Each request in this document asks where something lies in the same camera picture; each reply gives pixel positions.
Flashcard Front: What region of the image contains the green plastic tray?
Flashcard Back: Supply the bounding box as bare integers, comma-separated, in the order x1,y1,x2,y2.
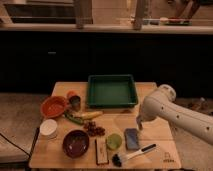
86,74,138,108

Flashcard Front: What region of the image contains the lime green cup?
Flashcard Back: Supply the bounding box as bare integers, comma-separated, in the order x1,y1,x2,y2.
106,133,122,150

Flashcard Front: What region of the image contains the orange bowl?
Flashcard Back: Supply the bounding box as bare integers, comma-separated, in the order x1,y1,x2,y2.
40,96,67,118

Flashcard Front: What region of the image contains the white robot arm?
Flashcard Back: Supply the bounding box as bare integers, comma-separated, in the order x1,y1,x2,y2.
136,84,213,145

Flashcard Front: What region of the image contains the black cable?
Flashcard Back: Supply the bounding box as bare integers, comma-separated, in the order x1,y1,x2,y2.
0,132,32,158

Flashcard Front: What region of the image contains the small orange green cup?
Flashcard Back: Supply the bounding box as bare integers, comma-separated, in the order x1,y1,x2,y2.
67,91,81,111

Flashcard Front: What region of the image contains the blue sponge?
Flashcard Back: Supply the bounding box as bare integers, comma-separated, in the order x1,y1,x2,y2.
124,128,140,150

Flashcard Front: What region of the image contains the dark red grape bunch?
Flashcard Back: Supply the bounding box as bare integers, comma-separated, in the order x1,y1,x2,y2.
84,121,105,136

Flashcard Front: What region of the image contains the green chili pepper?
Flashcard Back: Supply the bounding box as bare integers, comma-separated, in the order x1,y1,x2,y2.
64,114,84,125

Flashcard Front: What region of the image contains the purple bowl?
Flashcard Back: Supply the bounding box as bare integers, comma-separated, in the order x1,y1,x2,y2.
62,130,89,158

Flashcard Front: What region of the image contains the white round container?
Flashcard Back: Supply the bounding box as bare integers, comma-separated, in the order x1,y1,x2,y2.
39,119,58,139

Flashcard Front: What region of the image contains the wooden block brush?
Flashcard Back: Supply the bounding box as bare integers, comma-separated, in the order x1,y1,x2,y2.
95,138,109,165

